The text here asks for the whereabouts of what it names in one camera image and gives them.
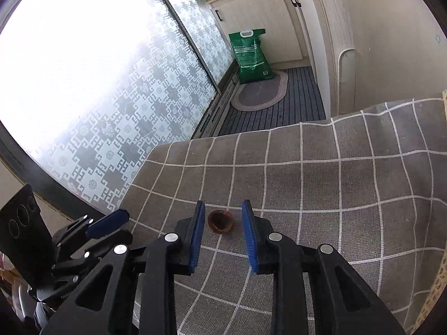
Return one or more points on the grey oval floor mat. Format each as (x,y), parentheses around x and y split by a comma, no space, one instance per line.
(260,92)

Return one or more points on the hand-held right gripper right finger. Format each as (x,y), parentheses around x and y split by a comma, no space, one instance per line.
(249,240)

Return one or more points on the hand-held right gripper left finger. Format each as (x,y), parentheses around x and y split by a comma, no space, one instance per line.
(196,240)

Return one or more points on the blue striped carpet runner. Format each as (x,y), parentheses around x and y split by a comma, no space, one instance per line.
(300,111)

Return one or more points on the white double door cabinet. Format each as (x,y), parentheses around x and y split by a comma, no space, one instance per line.
(328,24)

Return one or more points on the frosted patterned glass door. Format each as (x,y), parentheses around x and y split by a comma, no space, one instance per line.
(87,76)

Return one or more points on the green rice bag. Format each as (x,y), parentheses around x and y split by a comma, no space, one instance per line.
(251,56)

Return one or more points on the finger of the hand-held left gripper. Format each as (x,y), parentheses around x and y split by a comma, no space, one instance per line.
(101,247)
(108,221)

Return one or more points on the small brown clay cup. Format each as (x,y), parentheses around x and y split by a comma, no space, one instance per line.
(220,222)

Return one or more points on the beige refrigerator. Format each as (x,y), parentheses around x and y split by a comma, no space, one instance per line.
(394,42)

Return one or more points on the grey checked tablecloth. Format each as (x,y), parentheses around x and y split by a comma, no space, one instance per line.
(314,181)

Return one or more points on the white single door cabinet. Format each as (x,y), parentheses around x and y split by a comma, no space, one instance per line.
(265,14)

